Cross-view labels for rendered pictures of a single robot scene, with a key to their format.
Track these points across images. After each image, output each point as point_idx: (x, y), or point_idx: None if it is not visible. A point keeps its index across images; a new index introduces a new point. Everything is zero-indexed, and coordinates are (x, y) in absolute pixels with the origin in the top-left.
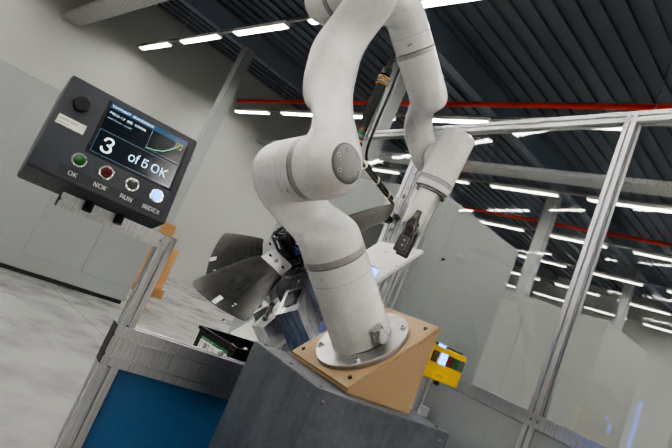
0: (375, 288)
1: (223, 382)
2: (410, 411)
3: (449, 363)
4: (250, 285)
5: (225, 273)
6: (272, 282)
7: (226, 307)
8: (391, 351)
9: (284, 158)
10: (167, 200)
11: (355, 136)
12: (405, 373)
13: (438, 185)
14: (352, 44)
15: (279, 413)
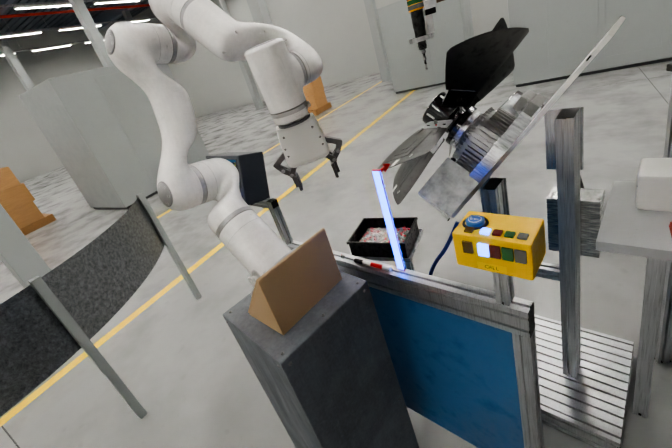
0: (241, 247)
1: None
2: (305, 330)
3: (495, 254)
4: (410, 171)
5: (404, 163)
6: (425, 163)
7: (395, 194)
8: (251, 293)
9: None
10: (242, 193)
11: (167, 169)
12: (263, 309)
13: (273, 120)
14: (151, 100)
15: None
